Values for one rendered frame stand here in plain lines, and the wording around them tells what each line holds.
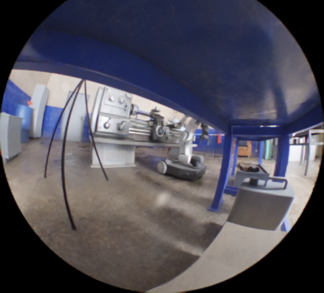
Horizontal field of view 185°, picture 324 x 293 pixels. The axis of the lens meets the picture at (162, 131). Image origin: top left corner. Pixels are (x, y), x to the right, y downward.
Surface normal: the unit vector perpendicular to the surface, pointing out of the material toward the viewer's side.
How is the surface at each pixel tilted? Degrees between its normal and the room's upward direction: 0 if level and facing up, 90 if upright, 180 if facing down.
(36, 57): 90
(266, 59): 180
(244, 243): 9
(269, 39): 180
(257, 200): 90
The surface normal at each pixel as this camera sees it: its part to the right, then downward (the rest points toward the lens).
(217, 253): -0.04, -1.00
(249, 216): -0.85, -0.12
